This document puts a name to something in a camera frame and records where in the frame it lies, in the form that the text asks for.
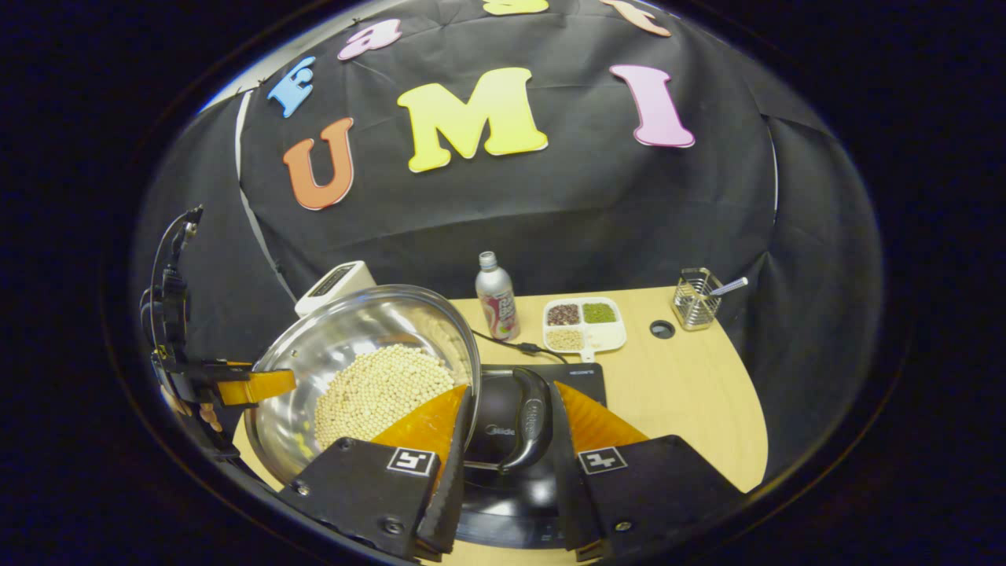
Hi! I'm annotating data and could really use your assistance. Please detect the black cooktop power cable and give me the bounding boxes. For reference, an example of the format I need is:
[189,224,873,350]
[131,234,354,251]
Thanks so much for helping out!
[470,329,568,364]

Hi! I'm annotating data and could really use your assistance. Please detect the pile of soybeans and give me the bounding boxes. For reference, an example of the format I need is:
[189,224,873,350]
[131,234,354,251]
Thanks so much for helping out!
[314,344,457,450]

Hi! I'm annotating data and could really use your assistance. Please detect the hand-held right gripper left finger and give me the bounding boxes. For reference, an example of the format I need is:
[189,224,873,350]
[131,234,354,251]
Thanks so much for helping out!
[279,384,475,560]

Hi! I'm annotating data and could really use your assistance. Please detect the stainless steel pot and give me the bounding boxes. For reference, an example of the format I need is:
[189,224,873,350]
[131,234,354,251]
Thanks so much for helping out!
[244,285,555,484]

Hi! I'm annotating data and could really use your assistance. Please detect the printed aluminium bottle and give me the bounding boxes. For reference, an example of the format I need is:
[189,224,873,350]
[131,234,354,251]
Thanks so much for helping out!
[475,252,520,340]

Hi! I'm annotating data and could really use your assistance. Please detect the wire mesh utensil holder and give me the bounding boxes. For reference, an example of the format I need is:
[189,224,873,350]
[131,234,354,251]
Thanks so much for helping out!
[673,268,722,331]

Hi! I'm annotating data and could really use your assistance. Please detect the black induction cooktop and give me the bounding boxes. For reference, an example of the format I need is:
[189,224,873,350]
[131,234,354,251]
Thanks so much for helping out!
[454,363,608,551]

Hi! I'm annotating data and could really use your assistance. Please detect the white toaster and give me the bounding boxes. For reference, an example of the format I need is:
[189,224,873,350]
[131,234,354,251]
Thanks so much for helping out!
[295,260,378,318]

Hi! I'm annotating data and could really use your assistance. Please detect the white divided dish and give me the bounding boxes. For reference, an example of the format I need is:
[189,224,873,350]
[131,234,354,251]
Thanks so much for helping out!
[542,297,627,362]

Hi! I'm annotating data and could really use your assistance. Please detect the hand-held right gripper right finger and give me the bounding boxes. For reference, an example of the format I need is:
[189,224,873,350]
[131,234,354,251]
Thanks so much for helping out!
[548,380,743,560]

